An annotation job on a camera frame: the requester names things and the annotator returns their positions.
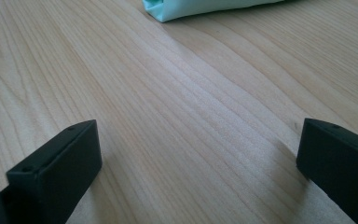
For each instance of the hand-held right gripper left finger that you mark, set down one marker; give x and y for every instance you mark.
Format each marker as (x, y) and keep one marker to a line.
(59, 168)

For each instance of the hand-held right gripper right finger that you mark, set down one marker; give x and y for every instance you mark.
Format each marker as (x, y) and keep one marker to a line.
(338, 161)

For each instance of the mint green garment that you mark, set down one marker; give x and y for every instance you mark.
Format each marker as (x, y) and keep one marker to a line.
(192, 7)

